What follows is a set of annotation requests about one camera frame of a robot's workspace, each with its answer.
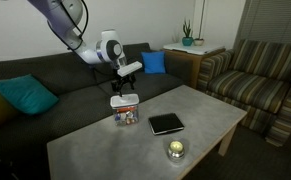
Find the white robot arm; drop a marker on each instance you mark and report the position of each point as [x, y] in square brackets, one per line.
[63, 17]

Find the striped armchair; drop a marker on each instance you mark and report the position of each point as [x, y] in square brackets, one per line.
[256, 77]

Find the orange packet in container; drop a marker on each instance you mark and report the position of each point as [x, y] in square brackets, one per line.
[125, 109]

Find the silver tin candle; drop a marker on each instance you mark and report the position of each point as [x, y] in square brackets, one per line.
[176, 150]

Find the grey top coffee table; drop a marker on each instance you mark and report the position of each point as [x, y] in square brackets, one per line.
[105, 151]

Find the black notebook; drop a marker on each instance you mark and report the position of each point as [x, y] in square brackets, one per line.
[166, 123]

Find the teal throw pillow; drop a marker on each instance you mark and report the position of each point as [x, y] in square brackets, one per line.
[27, 94]

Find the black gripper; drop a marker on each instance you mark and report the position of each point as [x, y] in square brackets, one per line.
[119, 82]

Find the wooden side table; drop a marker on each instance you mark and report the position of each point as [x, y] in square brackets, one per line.
[186, 66]

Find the white square container lid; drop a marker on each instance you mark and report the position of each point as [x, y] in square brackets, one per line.
[124, 100]

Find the teal plant pot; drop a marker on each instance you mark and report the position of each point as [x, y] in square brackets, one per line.
[187, 41]

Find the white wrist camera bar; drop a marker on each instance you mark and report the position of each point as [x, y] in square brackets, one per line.
[126, 70]

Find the clear plastic storage container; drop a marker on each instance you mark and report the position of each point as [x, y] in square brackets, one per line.
[125, 118]

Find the small white bowl planter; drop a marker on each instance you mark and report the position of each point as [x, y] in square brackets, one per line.
[198, 42]

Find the blue throw pillow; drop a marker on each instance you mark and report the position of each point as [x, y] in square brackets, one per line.
[154, 62]

